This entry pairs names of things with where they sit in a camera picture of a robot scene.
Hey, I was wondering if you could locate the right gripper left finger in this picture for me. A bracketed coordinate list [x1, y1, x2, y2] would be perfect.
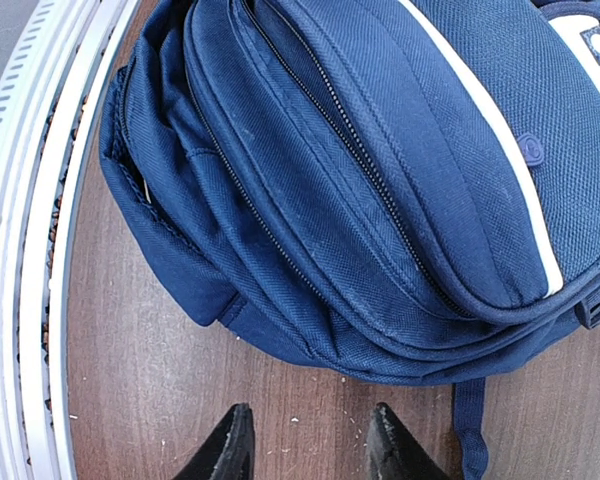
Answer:
[173, 403, 255, 480]

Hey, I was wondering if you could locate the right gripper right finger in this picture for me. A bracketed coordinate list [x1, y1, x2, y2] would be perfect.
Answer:
[366, 402, 449, 480]

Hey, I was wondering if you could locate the navy blue student backpack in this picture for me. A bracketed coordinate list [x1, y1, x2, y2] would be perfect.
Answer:
[99, 1, 600, 479]

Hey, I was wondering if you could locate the front aluminium rail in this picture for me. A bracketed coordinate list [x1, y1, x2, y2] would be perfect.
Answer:
[0, 1, 138, 479]

